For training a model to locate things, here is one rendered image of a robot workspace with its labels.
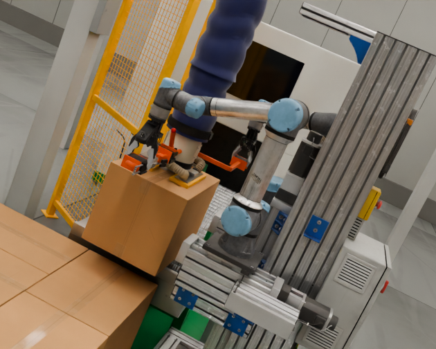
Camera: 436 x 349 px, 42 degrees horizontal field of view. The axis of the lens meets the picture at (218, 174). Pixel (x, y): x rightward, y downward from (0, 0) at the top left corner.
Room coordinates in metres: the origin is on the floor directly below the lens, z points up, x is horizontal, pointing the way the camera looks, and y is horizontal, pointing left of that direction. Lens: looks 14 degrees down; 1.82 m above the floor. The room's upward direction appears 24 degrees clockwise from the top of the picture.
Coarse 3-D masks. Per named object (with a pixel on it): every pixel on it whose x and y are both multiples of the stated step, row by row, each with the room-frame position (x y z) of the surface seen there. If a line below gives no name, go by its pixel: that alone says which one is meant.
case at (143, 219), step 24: (120, 168) 2.47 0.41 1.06; (120, 192) 2.47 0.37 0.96; (144, 192) 2.45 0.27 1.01; (168, 192) 2.43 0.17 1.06; (192, 192) 2.56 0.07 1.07; (96, 216) 2.48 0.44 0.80; (120, 216) 2.46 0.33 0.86; (144, 216) 2.44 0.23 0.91; (168, 216) 2.43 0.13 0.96; (192, 216) 2.67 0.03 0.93; (96, 240) 2.47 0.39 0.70; (120, 240) 2.45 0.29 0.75; (144, 240) 2.43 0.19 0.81; (168, 240) 2.42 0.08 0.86; (144, 264) 2.43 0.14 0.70; (168, 264) 2.59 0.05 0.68
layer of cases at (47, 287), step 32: (0, 224) 2.53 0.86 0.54; (32, 224) 2.67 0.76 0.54; (0, 256) 2.25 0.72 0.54; (32, 256) 2.37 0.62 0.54; (64, 256) 2.49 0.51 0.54; (96, 256) 2.63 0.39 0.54; (0, 288) 2.03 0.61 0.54; (32, 288) 2.12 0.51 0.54; (64, 288) 2.23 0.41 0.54; (96, 288) 2.34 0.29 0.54; (128, 288) 2.46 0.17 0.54; (0, 320) 1.84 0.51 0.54; (32, 320) 1.92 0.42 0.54; (64, 320) 2.01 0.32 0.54; (96, 320) 2.10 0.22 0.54; (128, 320) 2.27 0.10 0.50
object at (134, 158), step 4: (132, 152) 2.21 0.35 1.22; (124, 156) 2.14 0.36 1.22; (128, 156) 2.13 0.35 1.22; (132, 156) 2.15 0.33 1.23; (136, 156) 2.17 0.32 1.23; (140, 156) 2.20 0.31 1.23; (124, 160) 2.14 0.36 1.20; (132, 160) 2.13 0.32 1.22; (136, 160) 2.13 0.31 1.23; (140, 160) 2.15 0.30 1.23; (144, 160) 2.17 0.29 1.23; (124, 164) 2.13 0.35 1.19; (128, 168) 2.13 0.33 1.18
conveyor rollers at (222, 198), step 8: (216, 192) 4.63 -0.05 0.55; (224, 192) 4.79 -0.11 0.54; (232, 192) 4.87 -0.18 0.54; (216, 200) 4.43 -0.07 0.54; (224, 200) 4.52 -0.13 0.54; (208, 208) 4.16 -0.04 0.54; (216, 208) 4.24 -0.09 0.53; (224, 208) 4.32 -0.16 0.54; (208, 216) 3.98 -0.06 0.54; (208, 224) 3.79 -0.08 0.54; (200, 232) 3.61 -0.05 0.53; (176, 264) 2.98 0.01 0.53
